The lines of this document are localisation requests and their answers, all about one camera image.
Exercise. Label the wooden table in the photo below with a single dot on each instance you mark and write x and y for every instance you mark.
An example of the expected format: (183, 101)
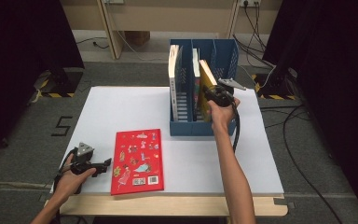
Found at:
(183, 205)

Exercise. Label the teal blue book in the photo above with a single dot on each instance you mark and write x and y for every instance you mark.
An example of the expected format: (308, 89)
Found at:
(195, 62)

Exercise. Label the stand base with striped tape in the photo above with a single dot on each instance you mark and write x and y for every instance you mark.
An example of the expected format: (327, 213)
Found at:
(276, 87)
(71, 85)

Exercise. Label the white table sheet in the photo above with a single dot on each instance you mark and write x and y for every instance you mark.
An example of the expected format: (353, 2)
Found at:
(121, 102)

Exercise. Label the beige desk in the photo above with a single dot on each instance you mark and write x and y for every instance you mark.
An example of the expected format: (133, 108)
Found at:
(167, 15)

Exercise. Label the white wall socket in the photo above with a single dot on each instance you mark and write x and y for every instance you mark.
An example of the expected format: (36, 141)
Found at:
(250, 2)

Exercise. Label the brown cardboard box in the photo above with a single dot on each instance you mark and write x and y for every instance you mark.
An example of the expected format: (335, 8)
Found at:
(138, 36)

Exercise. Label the person's left hand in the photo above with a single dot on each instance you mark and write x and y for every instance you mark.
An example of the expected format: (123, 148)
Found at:
(70, 185)

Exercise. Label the white book with picture grid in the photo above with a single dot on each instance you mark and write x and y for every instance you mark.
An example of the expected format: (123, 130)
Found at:
(172, 68)

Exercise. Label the person's right hand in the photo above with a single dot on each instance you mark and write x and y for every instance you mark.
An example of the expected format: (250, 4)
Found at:
(222, 116)

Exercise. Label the black curtain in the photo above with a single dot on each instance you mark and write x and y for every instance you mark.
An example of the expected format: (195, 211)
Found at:
(338, 62)
(12, 46)

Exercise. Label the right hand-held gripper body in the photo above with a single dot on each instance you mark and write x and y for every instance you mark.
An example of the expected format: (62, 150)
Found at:
(225, 95)

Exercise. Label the yellow book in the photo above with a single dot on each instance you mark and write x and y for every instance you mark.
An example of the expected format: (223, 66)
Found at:
(203, 93)

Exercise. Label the blue file rack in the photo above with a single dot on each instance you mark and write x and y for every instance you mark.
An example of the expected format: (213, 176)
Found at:
(183, 129)

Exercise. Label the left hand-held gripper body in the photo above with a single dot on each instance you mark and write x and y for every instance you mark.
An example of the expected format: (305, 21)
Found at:
(83, 161)

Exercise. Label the red book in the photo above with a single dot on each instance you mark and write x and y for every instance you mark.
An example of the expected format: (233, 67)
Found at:
(136, 161)

